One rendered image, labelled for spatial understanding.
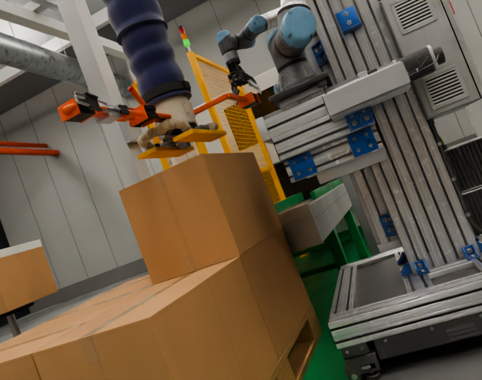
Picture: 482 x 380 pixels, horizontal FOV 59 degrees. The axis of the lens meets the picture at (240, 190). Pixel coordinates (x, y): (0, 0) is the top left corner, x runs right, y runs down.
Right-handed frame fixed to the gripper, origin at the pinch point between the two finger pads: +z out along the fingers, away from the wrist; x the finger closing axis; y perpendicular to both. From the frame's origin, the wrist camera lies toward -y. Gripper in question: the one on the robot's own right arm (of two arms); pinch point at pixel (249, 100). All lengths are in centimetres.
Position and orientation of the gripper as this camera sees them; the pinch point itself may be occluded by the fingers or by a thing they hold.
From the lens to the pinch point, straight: 212.9
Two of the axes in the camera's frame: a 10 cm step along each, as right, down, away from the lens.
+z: 3.6, 9.3, -0.4
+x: 8.6, -3.5, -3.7
